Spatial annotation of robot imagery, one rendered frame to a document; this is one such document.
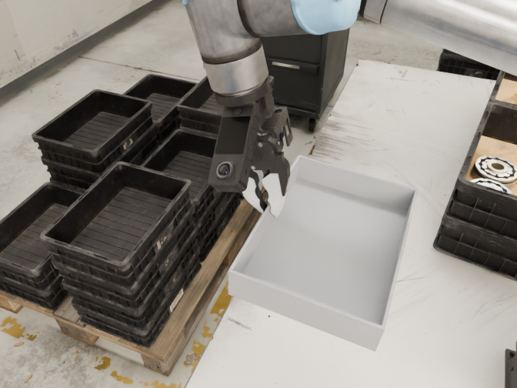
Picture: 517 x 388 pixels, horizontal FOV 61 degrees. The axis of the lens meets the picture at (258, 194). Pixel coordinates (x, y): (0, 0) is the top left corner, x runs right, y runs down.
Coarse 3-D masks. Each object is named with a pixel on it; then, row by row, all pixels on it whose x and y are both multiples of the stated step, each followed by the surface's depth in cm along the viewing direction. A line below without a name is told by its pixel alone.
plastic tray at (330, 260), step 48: (288, 192) 74; (336, 192) 75; (384, 192) 72; (288, 240) 67; (336, 240) 67; (384, 240) 67; (240, 288) 58; (288, 288) 60; (336, 288) 61; (384, 288) 61
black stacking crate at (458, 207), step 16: (496, 112) 121; (512, 112) 118; (496, 128) 123; (512, 128) 121; (448, 208) 104; (464, 208) 100; (480, 208) 98; (496, 208) 96; (480, 224) 100; (496, 224) 98; (512, 224) 96
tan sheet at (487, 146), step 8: (480, 144) 123; (488, 144) 123; (496, 144) 123; (504, 144) 123; (512, 144) 123; (480, 152) 120; (488, 152) 120; (496, 152) 120; (504, 152) 120; (512, 152) 120; (472, 160) 117; (512, 160) 117; (512, 192) 108
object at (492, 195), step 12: (504, 108) 119; (516, 108) 118; (480, 120) 114; (480, 132) 109; (468, 156) 102; (468, 168) 99; (456, 180) 97; (468, 192) 96; (480, 192) 94; (492, 192) 93; (504, 192) 92; (504, 204) 93; (516, 204) 91
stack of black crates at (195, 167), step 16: (176, 144) 192; (192, 144) 192; (208, 144) 189; (160, 160) 182; (176, 160) 191; (192, 160) 192; (208, 160) 192; (192, 176) 183; (192, 192) 176; (208, 192) 168; (224, 192) 180; (208, 208) 169; (224, 208) 185; (208, 224) 176; (224, 224) 191; (208, 240) 179
